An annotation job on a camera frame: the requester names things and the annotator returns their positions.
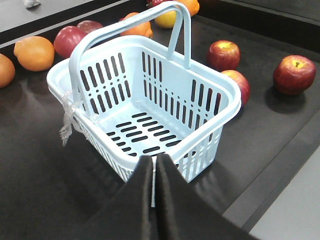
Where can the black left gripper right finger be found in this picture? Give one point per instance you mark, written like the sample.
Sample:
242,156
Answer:
181,214

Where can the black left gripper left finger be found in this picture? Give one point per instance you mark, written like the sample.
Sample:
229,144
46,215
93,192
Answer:
128,215

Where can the light blue plastic basket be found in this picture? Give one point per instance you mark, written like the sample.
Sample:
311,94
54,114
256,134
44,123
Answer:
132,95

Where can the red apple front bottom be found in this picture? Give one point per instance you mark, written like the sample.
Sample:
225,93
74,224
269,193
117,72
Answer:
293,75

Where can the red apple in row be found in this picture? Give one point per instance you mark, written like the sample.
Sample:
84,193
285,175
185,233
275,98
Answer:
67,39

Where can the yellow orange fruit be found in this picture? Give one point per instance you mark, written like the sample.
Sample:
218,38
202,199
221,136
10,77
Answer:
166,20

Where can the dark red apple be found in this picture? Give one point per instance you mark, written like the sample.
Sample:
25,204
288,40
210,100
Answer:
89,26

